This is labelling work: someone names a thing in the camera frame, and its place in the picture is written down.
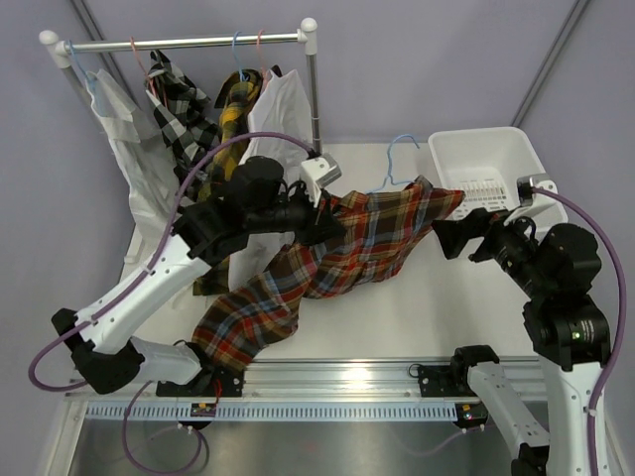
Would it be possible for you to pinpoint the pink hanger of white shirt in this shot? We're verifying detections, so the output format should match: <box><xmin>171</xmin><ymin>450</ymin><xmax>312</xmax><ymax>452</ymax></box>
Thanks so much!
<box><xmin>256</xmin><ymin>29</ymin><xmax>269</xmax><ymax>87</ymax></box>

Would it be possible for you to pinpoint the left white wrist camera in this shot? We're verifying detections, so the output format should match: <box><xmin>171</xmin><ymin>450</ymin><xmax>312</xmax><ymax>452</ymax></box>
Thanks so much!
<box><xmin>300</xmin><ymin>154</ymin><xmax>342</xmax><ymax>208</ymax></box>

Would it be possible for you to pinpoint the aluminium mounting rail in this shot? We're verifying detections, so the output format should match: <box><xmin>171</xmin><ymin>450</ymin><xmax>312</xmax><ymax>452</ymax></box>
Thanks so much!
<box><xmin>63</xmin><ymin>356</ymin><xmax>547</xmax><ymax>401</ymax></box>

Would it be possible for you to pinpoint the blue hanger of yellow shirt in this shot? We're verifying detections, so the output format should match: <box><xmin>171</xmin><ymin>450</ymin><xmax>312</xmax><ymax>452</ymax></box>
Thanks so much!
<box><xmin>231</xmin><ymin>31</ymin><xmax>249</xmax><ymax>82</ymax></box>

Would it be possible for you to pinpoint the light blue wire hanger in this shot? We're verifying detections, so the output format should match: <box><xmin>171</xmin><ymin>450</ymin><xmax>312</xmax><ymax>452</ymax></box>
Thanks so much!
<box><xmin>369</xmin><ymin>134</ymin><xmax>421</xmax><ymax>193</ymax></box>

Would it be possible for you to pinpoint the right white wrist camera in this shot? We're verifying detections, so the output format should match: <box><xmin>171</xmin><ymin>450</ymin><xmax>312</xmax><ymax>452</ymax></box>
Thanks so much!
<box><xmin>505</xmin><ymin>174</ymin><xmax>557</xmax><ymax>220</ymax></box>

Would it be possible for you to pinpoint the white shirt on pink hanger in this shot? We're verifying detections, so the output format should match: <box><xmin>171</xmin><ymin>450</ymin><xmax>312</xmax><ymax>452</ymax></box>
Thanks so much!
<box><xmin>228</xmin><ymin>70</ymin><xmax>312</xmax><ymax>292</ymax></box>

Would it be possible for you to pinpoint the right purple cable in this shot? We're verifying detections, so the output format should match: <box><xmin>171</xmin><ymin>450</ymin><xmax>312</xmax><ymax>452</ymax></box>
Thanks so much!
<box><xmin>530</xmin><ymin>185</ymin><xmax>627</xmax><ymax>476</ymax></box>

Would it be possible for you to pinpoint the red brown plaid shirt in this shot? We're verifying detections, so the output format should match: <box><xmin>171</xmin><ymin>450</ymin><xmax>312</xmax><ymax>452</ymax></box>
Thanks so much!
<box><xmin>191</xmin><ymin>176</ymin><xmax>464</xmax><ymax>372</ymax></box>

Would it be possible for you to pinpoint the metal clothes rack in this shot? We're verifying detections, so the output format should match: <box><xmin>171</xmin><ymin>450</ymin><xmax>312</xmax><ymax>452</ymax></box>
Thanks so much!
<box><xmin>39</xmin><ymin>18</ymin><xmax>322</xmax><ymax>153</ymax></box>

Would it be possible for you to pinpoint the yellow black plaid shirt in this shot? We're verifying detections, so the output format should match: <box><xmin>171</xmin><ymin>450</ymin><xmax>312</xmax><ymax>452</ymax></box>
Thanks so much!
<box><xmin>192</xmin><ymin>68</ymin><xmax>263</xmax><ymax>296</ymax></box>

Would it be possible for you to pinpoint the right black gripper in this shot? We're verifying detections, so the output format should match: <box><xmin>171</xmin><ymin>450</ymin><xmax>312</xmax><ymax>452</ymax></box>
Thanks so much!
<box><xmin>432</xmin><ymin>203</ymin><xmax>552</xmax><ymax>298</ymax></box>

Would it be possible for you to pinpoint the black white checkered shirt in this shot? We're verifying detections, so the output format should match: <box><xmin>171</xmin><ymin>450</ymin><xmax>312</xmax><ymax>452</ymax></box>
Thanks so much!
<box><xmin>146</xmin><ymin>50</ymin><xmax>219</xmax><ymax>182</ymax></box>

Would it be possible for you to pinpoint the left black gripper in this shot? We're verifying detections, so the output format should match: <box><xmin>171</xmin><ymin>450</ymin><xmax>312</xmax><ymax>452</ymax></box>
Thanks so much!
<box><xmin>246</xmin><ymin>181</ymin><xmax>346</xmax><ymax>251</ymax></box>

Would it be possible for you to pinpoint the white plastic basket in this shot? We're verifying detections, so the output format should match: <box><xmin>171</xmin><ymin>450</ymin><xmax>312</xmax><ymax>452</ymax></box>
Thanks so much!
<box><xmin>428</xmin><ymin>127</ymin><xmax>546</xmax><ymax>220</ymax></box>

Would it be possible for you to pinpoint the white shirt on blue hanger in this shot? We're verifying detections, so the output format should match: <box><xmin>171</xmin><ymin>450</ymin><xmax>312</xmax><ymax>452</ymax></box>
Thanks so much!
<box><xmin>86</xmin><ymin>69</ymin><xmax>180</xmax><ymax>247</ymax></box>

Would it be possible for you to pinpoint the white slotted cable duct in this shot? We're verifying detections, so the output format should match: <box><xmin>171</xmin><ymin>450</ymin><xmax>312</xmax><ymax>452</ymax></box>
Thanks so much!
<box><xmin>85</xmin><ymin>401</ymin><xmax>458</xmax><ymax>422</ymax></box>

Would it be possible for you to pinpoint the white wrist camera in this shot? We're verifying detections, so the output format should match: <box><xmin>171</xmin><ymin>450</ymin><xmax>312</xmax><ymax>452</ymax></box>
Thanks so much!
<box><xmin>300</xmin><ymin>154</ymin><xmax>342</xmax><ymax>208</ymax></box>
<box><xmin>505</xmin><ymin>174</ymin><xmax>557</xmax><ymax>220</ymax></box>

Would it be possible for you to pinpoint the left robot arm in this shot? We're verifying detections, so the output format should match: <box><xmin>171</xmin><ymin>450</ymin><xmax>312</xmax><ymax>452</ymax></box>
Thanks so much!
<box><xmin>52</xmin><ymin>155</ymin><xmax>344</xmax><ymax>396</ymax></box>

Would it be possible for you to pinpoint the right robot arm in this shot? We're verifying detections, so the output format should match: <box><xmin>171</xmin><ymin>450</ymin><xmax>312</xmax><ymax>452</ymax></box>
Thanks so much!
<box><xmin>433</xmin><ymin>208</ymin><xmax>611</xmax><ymax>475</ymax></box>

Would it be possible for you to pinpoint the pink hanger of checkered shirt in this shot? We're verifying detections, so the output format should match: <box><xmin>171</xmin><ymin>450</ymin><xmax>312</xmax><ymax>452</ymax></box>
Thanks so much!
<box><xmin>130</xmin><ymin>36</ymin><xmax>168</xmax><ymax>107</ymax></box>

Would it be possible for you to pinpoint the blue hanger far left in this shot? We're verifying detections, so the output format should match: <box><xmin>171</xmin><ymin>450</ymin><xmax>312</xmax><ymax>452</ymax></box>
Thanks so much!
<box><xmin>66</xmin><ymin>39</ymin><xmax>108</xmax><ymax>118</ymax></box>

